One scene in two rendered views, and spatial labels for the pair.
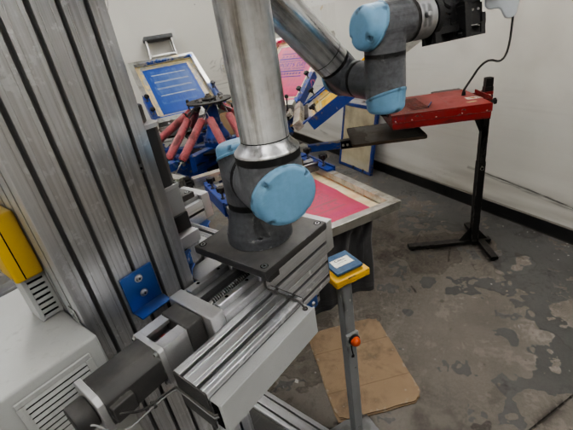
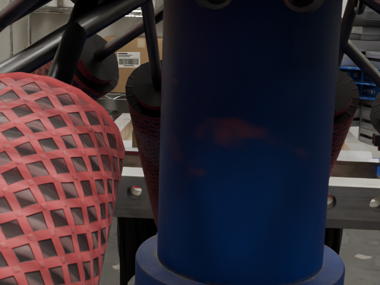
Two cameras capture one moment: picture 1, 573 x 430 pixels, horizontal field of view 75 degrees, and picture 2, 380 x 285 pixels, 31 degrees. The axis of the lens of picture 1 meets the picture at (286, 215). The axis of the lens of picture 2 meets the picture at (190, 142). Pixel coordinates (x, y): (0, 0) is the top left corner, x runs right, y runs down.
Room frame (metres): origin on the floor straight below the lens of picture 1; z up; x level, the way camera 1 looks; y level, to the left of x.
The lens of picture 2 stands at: (2.86, 0.50, 1.28)
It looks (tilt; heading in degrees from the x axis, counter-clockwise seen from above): 11 degrees down; 206
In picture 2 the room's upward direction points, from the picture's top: 2 degrees clockwise
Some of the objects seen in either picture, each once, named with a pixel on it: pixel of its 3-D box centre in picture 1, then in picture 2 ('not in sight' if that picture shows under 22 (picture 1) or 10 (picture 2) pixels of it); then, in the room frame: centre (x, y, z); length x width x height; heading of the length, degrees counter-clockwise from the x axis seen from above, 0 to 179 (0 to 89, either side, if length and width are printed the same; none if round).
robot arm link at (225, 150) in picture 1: (248, 167); not in sight; (0.76, 0.06, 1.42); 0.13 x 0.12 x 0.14; 22
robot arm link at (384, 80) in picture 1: (379, 82); not in sight; (0.76, -0.22, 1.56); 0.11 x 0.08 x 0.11; 22
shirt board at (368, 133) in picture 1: (318, 146); not in sight; (2.47, -0.29, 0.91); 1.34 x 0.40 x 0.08; 83
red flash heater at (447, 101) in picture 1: (432, 108); not in sight; (2.38, -1.03, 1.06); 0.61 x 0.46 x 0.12; 83
